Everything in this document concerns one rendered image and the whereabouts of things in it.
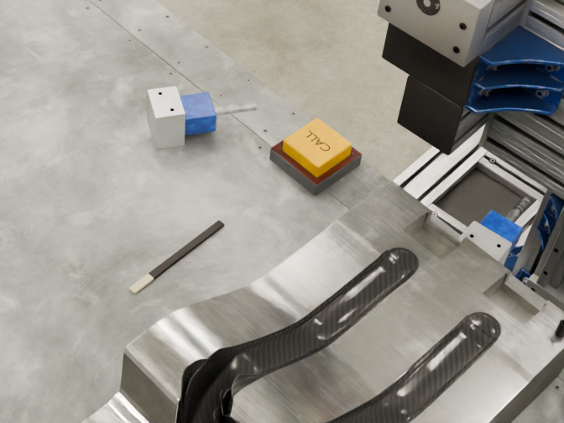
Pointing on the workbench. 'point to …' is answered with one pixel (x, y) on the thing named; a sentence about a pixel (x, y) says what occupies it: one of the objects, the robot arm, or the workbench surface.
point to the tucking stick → (175, 257)
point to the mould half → (188, 344)
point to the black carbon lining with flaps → (226, 362)
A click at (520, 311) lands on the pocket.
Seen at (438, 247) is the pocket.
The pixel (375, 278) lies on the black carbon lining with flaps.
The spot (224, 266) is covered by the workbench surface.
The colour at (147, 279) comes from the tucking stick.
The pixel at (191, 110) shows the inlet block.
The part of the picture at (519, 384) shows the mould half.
